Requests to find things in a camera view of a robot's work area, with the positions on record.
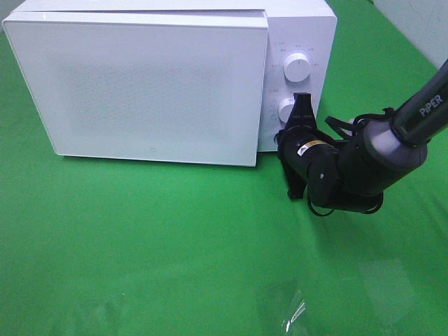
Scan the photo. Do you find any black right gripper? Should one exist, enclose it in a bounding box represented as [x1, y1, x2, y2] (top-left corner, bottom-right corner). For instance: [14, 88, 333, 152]
[276, 92, 317, 200]

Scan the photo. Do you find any white microwave door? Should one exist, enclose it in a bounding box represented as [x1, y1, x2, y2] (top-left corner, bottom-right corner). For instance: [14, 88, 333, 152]
[3, 10, 268, 167]

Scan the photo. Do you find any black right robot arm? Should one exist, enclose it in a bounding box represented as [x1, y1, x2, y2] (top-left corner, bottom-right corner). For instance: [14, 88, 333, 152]
[276, 64, 447, 214]

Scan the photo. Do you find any lower white microwave knob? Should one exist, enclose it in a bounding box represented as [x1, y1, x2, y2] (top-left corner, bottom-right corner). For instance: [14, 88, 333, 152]
[278, 98, 295, 123]

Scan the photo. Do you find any white microwave knob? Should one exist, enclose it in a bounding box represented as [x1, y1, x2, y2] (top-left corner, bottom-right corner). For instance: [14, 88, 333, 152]
[278, 98, 295, 123]
[283, 52, 311, 83]

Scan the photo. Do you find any upper white microwave knob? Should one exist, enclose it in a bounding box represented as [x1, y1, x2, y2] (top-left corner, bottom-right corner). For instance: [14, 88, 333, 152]
[283, 52, 311, 83]

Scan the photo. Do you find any white microwave oven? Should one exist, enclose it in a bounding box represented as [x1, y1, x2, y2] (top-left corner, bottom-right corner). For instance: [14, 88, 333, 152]
[2, 1, 337, 154]

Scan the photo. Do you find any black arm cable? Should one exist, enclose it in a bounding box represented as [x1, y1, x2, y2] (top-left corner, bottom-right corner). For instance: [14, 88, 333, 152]
[307, 115, 396, 218]

